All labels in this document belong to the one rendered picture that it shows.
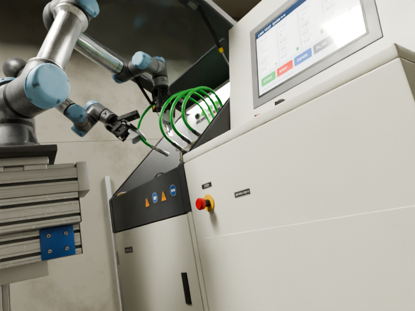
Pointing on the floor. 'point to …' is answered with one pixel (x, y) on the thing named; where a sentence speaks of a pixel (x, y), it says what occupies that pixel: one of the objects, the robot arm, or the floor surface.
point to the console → (314, 187)
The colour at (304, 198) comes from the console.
